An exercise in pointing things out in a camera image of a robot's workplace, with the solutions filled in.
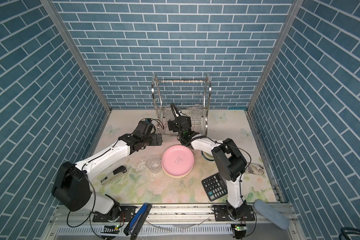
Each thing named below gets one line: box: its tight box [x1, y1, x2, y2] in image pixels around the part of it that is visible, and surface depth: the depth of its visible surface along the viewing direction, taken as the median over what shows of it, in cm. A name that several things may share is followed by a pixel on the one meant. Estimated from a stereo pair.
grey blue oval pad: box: [254, 199, 290, 230], surface depth 74 cm
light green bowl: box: [201, 150, 215, 162], surface depth 88 cm
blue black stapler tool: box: [123, 203, 153, 240], surface depth 72 cm
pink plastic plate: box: [161, 144, 195, 178], surface depth 93 cm
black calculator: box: [201, 172, 228, 202], surface depth 82 cm
